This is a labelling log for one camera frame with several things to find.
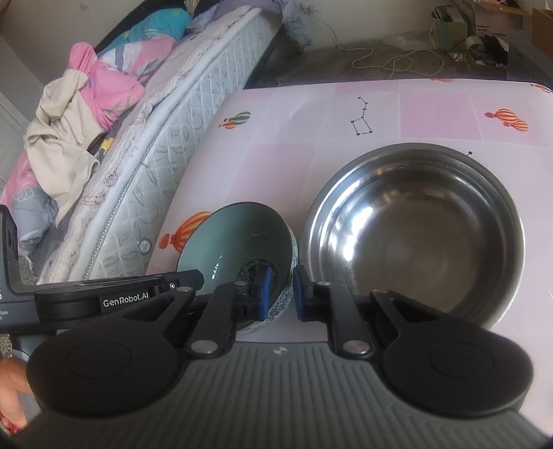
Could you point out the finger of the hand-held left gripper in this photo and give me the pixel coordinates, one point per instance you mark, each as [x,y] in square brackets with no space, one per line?
[185,278]

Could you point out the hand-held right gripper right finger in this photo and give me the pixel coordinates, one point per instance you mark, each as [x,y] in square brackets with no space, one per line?
[300,295]

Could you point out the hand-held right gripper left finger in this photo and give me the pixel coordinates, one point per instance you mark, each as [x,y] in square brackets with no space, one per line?
[263,295]

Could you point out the green ceramic bowl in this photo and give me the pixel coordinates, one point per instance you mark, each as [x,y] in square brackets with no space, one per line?
[224,241]

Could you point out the deep steel bowl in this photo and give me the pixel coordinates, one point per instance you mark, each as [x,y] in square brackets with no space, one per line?
[410,237]

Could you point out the person's left hand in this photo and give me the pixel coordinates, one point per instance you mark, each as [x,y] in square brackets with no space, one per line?
[15,393]

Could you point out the white quilted mattress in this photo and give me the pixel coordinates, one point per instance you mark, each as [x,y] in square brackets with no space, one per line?
[173,151]

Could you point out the yellow black small object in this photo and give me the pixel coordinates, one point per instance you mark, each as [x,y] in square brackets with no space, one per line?
[103,146]

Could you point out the pink printed tablecloth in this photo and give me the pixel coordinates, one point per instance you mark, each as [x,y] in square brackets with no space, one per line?
[302,129]

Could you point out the beige garment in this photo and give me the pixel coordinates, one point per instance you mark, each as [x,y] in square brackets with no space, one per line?
[56,129]

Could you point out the blue printed quilt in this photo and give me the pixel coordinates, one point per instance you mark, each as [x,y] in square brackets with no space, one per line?
[160,21]

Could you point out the grey bed sheet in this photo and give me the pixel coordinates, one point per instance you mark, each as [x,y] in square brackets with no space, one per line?
[298,26]

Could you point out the small teal box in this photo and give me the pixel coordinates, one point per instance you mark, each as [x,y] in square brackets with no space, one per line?
[449,30]

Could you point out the open cardboard box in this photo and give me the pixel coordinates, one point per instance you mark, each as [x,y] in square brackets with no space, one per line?
[501,15]

